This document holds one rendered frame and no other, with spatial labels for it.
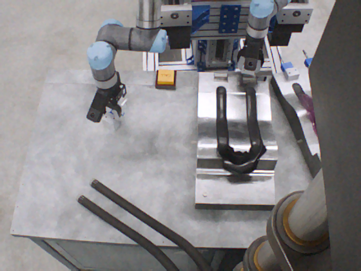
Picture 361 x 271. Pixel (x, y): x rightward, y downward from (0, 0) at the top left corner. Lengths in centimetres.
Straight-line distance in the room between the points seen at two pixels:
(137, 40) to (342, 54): 101
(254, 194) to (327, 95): 104
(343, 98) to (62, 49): 270
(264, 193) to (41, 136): 84
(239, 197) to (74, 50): 188
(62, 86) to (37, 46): 135
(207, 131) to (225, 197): 23
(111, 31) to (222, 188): 61
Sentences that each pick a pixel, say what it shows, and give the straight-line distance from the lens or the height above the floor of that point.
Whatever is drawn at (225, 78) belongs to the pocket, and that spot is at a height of 87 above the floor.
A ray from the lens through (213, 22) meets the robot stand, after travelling 185.
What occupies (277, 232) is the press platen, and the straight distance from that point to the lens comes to 59.
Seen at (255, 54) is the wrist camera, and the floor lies 100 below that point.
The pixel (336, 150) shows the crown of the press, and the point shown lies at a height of 184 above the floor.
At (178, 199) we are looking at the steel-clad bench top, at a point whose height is 80.
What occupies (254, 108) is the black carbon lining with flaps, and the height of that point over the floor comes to 88.
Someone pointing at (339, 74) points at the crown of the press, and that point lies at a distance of 30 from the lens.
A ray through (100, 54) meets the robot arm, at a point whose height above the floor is 120.
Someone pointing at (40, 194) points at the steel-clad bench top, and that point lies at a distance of 146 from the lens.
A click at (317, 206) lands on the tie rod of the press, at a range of 48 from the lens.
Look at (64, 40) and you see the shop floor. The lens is 297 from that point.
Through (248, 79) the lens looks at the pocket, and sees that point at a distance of 155.
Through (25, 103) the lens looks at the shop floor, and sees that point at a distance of 271.
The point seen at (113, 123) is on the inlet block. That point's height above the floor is 85.
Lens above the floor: 209
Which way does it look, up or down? 60 degrees down
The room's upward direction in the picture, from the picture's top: straight up
